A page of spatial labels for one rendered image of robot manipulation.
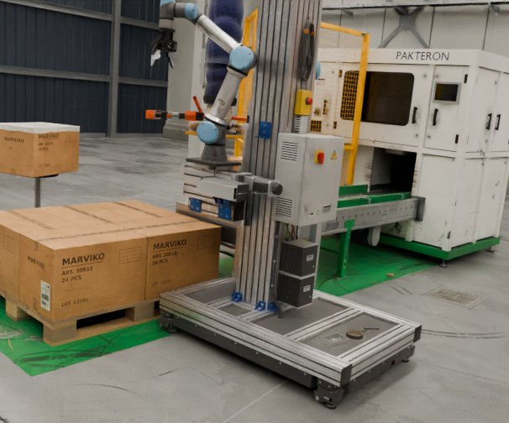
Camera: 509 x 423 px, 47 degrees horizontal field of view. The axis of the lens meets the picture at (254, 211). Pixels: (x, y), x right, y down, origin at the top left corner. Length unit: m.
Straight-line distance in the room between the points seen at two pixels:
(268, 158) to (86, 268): 1.17
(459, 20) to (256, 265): 9.99
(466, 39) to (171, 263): 9.84
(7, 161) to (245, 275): 2.54
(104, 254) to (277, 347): 1.11
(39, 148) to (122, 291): 1.91
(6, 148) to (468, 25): 9.61
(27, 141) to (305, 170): 2.71
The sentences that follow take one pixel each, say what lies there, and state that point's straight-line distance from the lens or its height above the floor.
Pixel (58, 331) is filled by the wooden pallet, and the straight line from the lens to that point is 3.40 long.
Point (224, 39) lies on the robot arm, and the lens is 3.28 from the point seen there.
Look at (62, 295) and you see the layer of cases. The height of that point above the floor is 0.28.
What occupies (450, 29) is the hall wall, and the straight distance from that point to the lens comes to 12.83.
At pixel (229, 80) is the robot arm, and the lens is 3.12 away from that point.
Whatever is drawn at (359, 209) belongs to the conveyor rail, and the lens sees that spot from 4.89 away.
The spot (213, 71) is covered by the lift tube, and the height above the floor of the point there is 1.54.
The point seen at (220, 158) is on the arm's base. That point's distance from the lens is 3.27.
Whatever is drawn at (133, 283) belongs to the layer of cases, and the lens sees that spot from 3.57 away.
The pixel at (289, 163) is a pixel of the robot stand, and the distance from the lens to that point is 3.08.
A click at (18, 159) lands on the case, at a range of 5.14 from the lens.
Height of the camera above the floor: 1.41
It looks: 11 degrees down
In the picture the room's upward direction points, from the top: 5 degrees clockwise
